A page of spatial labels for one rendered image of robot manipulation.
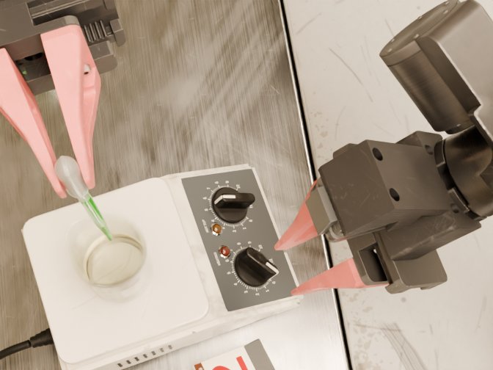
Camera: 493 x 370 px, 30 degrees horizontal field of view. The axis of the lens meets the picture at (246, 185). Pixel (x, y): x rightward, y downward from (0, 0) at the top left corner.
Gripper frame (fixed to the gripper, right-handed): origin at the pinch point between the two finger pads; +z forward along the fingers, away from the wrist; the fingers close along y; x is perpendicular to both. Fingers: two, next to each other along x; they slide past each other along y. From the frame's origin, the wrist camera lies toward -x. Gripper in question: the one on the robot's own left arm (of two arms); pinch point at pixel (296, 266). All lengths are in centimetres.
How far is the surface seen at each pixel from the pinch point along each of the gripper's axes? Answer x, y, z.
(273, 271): 4.7, -1.6, 5.4
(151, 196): -2.1, -9.8, 9.1
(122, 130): 4.1, -19.5, 15.2
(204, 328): 0.0, 1.0, 10.1
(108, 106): 3.7, -22.1, 15.7
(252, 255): 3.4, -3.2, 5.8
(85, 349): -7.5, -0.1, 15.3
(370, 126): 18.1, -12.5, -0.9
